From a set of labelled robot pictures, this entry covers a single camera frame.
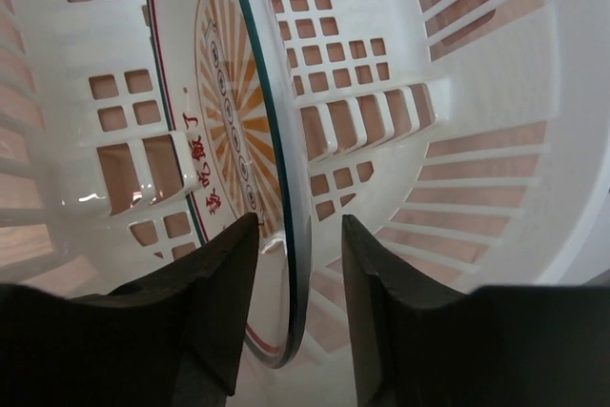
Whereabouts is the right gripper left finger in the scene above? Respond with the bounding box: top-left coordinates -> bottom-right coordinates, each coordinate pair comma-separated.
1,214 -> 259,406

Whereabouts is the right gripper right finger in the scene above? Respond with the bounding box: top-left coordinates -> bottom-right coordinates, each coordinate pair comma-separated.
341,215 -> 609,406

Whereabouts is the orange sunburst plate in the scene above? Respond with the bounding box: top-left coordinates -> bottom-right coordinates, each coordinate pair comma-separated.
147,0 -> 312,369

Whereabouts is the white pink dish rack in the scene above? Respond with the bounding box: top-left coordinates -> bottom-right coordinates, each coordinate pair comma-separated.
0,0 -> 610,365

